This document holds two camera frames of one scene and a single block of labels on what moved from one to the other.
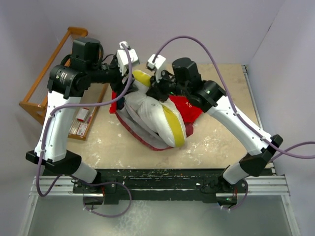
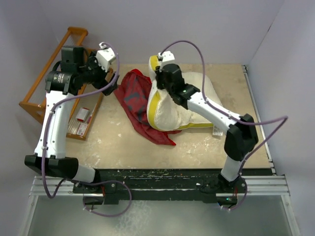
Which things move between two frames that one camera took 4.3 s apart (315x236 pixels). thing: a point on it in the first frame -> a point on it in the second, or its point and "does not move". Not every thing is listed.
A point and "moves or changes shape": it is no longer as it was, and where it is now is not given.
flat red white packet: x=81 y=130 does not move
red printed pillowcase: x=140 y=133 -> x=133 y=92
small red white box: x=82 y=114 does not move
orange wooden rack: x=89 y=107 does not move
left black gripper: x=118 y=87 -> x=102 y=83
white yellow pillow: x=162 y=119 moves or changes shape
